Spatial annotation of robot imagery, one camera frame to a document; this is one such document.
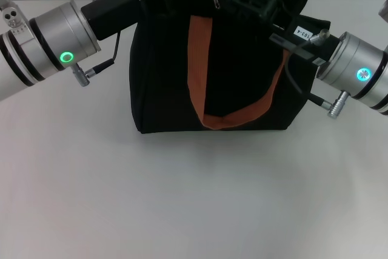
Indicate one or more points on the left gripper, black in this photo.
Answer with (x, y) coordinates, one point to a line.
(121, 1)

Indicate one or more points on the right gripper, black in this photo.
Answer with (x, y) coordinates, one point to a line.
(306, 42)

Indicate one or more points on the silver zipper pull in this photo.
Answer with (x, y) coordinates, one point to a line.
(217, 2)

